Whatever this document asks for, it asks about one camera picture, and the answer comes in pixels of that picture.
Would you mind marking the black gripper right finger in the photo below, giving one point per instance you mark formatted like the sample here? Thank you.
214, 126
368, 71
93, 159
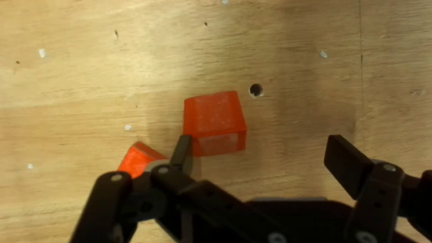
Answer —
378, 194

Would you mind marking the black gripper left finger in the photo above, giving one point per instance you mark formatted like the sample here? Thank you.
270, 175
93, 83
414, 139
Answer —
179, 207

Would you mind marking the small orange block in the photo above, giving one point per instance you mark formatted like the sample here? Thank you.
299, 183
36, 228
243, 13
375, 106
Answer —
136, 160

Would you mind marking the large red wedge block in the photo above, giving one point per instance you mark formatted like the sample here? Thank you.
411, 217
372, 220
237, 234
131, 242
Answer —
213, 122

